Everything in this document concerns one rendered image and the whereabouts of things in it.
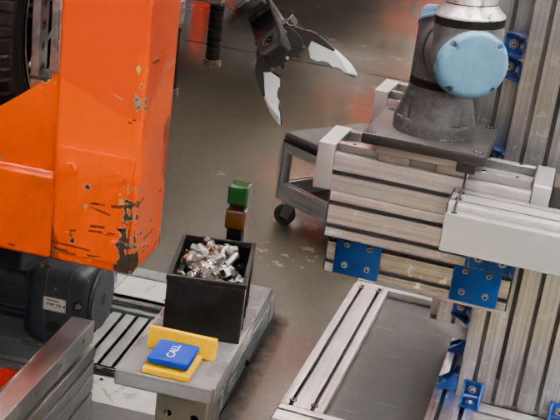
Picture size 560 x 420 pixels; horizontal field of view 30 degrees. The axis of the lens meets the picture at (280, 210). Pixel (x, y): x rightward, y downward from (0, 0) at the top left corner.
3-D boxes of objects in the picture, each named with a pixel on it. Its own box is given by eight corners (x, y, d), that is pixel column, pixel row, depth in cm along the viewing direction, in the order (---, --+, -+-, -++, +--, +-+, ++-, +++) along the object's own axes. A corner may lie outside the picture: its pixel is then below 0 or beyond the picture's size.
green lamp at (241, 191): (231, 197, 204) (233, 178, 202) (251, 201, 203) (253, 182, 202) (226, 203, 200) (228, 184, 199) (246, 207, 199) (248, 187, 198)
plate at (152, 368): (157, 351, 178) (157, 345, 177) (202, 361, 176) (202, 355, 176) (141, 372, 170) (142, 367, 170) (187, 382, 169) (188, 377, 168)
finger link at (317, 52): (363, 53, 173) (311, 33, 173) (362, 60, 167) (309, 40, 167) (357, 71, 174) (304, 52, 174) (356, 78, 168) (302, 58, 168)
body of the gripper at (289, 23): (313, 42, 175) (273, -19, 172) (311, 51, 167) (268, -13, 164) (276, 67, 177) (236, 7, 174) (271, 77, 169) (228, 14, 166)
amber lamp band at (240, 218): (228, 221, 205) (231, 202, 204) (248, 225, 205) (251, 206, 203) (223, 227, 202) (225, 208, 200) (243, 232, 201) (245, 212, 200)
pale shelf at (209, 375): (189, 284, 211) (191, 271, 210) (271, 302, 208) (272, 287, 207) (112, 383, 171) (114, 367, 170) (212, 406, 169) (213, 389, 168)
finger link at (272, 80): (283, 117, 178) (286, 63, 175) (281, 126, 172) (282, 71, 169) (265, 117, 178) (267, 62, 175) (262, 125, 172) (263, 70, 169)
